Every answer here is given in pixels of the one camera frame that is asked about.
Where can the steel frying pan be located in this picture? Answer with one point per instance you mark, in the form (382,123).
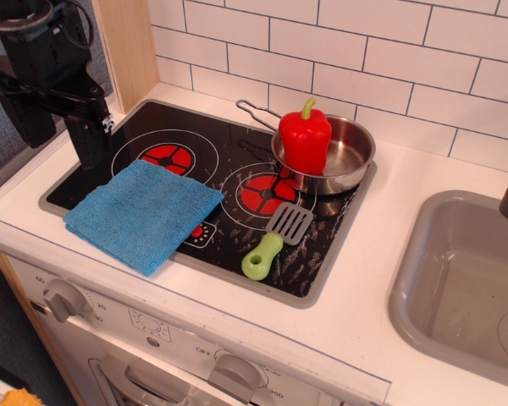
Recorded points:
(351,151)

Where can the blue towel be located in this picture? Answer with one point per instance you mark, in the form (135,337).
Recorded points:
(142,215)

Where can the grey spatula green handle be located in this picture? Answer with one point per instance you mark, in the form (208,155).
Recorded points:
(287,226)

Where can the grey left oven knob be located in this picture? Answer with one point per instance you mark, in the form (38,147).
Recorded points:
(63,300)

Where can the black toy stove top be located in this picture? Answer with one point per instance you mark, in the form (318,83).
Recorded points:
(247,166)

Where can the grey right oven knob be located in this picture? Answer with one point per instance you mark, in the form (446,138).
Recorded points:
(235,377)

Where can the grey oven knob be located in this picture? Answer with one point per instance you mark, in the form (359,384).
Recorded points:
(235,377)
(63,300)

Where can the grey sink basin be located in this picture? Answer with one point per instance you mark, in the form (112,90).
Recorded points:
(450,297)

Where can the wooden side post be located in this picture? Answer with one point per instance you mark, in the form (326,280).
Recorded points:
(126,32)

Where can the grey oven door handle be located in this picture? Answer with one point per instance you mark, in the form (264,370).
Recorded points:
(145,385)

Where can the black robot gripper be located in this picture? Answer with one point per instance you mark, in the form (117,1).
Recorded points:
(47,52)

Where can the red toy bell pepper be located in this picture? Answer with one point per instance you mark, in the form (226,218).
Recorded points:
(306,136)

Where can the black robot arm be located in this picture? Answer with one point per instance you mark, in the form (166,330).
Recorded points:
(44,74)

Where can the yellow object bottom corner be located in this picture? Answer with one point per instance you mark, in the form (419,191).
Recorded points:
(20,397)

